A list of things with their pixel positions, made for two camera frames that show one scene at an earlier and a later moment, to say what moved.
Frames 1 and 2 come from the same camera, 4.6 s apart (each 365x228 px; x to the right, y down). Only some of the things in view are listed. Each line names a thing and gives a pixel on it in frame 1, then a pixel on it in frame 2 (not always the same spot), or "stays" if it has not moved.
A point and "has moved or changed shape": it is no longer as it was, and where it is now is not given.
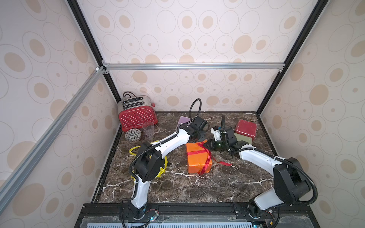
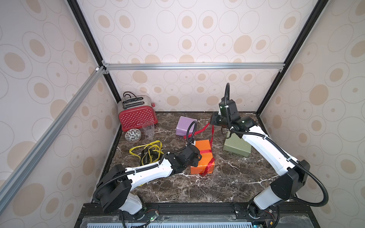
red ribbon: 209,157 has moved or changed shape
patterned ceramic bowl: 133,135 stays
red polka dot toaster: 135,110 stays
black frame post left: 76,7 stays
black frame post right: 320,5 stays
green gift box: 246,138 has moved or changed shape
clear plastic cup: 148,129 stays
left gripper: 203,136 → 196,159
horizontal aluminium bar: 206,66 stays
